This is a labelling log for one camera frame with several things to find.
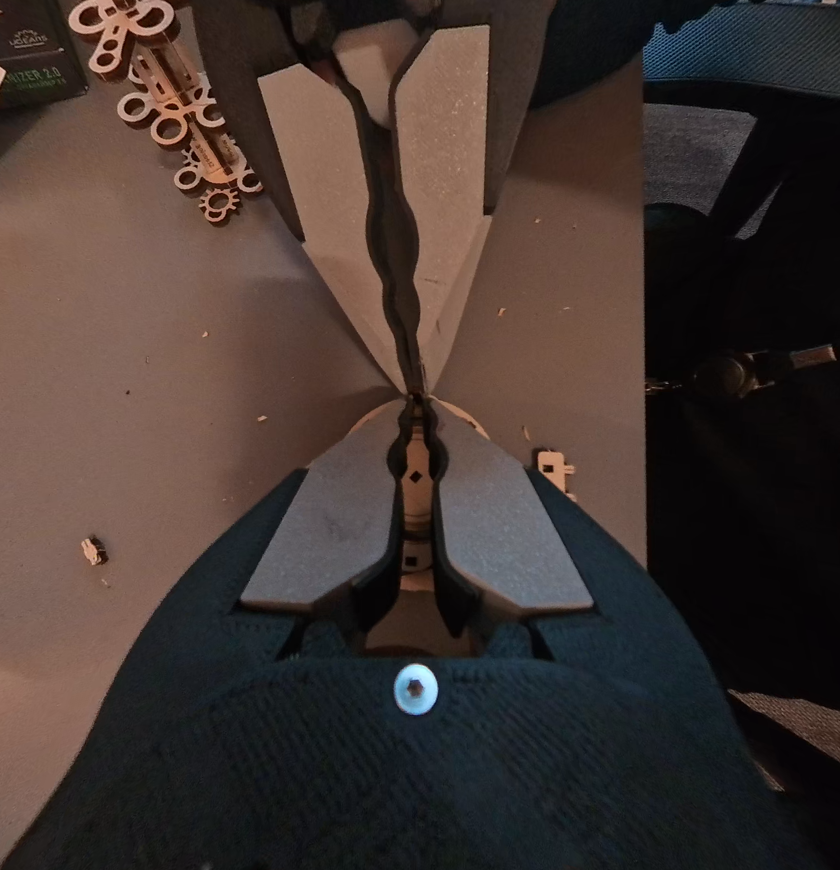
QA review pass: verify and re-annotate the small rectangular wooden piece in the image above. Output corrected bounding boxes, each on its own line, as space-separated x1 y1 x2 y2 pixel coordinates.
537 449 579 500

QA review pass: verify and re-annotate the grey fabric strap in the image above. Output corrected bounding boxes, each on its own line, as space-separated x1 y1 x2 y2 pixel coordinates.
728 688 840 752

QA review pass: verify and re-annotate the dark model kit box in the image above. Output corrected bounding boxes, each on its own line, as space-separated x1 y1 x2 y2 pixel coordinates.
0 0 89 110

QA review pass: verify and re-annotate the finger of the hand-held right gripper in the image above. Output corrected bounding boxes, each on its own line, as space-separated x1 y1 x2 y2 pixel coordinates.
385 24 492 396
256 58 419 396

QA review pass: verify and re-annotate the wooden model piece with rings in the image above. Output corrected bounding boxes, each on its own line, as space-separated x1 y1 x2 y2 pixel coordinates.
68 0 265 227

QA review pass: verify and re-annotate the round wooden ring part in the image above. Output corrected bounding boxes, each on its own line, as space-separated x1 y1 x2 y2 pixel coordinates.
348 397 492 592

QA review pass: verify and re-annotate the dark strap with metal clip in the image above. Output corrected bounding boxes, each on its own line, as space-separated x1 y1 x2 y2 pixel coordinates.
644 343 839 402

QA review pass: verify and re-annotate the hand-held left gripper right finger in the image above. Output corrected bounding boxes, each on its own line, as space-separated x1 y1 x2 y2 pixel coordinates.
425 397 595 638

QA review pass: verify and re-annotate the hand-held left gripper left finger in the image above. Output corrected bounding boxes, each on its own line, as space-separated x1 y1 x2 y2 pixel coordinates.
240 400 412 634

